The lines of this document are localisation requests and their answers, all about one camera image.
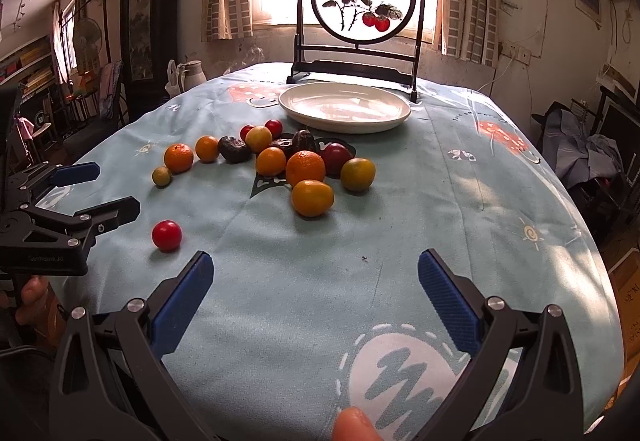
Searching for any light blue printed tablecloth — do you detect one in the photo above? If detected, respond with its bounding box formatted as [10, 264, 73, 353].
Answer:
[42, 63, 624, 440]

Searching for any large textured orange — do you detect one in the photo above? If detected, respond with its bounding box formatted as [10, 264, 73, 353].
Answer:
[285, 151, 326, 188]

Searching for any white ceramic jug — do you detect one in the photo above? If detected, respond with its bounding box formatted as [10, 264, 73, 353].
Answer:
[177, 60, 207, 92]

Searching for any dark wrinkled passion fruit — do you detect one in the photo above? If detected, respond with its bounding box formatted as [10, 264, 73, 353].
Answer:
[218, 136, 253, 164]

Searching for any small orange mandarin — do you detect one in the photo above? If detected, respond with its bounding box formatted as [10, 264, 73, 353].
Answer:
[194, 136, 219, 164]

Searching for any yellow round fruit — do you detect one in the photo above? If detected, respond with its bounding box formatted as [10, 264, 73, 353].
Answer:
[244, 126, 273, 154]

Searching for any dark framed wall painting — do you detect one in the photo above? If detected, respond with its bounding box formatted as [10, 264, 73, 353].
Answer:
[119, 0, 178, 120]

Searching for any white oval plate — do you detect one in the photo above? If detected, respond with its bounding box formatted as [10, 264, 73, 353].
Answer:
[279, 82, 411, 135]

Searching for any standing electric fan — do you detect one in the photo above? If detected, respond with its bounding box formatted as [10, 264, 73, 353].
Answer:
[73, 18, 103, 75]

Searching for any red cherry tomato small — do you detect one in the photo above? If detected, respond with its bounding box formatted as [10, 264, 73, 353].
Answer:
[240, 125, 254, 141]

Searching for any dark red plum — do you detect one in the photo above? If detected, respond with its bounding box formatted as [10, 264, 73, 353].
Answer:
[320, 142, 354, 179]

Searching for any yellow-orange mandarin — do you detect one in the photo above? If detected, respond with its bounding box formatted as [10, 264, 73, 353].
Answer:
[291, 180, 334, 218]

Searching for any black framed round painted screen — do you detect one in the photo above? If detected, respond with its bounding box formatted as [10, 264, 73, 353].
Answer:
[286, 0, 426, 102]

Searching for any person's left hand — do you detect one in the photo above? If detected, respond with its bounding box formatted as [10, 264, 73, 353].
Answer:
[15, 275, 49, 325]

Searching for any small green-yellow fruit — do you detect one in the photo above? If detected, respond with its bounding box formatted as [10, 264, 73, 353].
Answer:
[152, 166, 172, 188]

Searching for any person's right hand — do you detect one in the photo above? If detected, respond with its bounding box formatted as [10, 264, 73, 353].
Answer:
[331, 407, 382, 441]

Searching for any greenish yellow mandarin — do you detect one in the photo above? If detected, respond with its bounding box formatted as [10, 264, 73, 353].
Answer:
[341, 157, 376, 193]

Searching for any pile of grey clothes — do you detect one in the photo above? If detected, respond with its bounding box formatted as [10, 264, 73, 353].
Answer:
[541, 108, 623, 189]

